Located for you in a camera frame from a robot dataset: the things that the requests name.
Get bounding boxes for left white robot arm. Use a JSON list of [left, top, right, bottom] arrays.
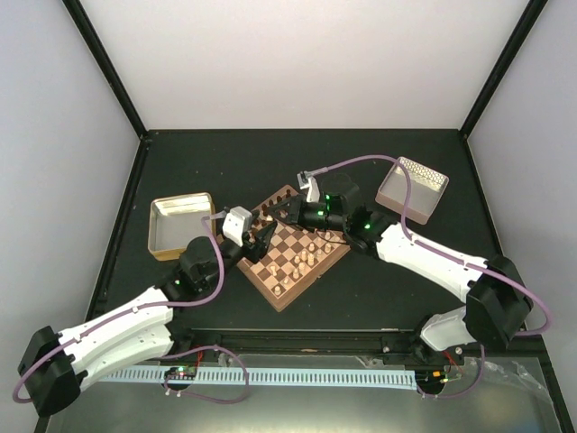
[[12, 207, 277, 417]]

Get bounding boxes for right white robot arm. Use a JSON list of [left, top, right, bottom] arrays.
[[267, 175, 533, 364]]

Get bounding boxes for wooden chess board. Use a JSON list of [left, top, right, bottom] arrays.
[[236, 184, 354, 313]]

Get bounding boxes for left circuit board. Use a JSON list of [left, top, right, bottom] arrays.
[[164, 366, 197, 381]]

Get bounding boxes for circuit board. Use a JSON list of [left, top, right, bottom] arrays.
[[164, 366, 197, 381], [415, 370, 463, 384]]

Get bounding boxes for right circuit board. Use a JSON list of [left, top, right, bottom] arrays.
[[415, 370, 463, 384]]

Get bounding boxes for silver metal tray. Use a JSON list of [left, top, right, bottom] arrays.
[[147, 192, 215, 262]]

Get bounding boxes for pink patterned metal tin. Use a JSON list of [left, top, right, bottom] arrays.
[[375, 157, 449, 225]]

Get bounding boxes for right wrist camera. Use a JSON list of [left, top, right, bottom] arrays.
[[297, 170, 320, 203]]

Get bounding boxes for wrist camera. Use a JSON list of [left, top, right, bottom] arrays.
[[222, 206, 254, 247], [297, 170, 320, 203]]

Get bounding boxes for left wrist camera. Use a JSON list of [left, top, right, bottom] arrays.
[[222, 206, 254, 247]]

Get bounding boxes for black mounting rail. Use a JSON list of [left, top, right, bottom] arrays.
[[179, 328, 542, 362]]

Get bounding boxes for light blue slotted cable duct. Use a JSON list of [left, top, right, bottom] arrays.
[[100, 365, 417, 391]]

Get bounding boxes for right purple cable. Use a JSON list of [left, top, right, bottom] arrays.
[[310, 155, 554, 401]]

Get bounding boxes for black frame post left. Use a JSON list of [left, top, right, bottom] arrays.
[[62, 0, 148, 139]]

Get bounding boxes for black frame post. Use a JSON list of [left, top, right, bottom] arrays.
[[460, 0, 548, 139], [62, 0, 148, 139]]

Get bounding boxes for black frame post right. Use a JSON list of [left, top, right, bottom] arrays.
[[460, 0, 548, 139]]

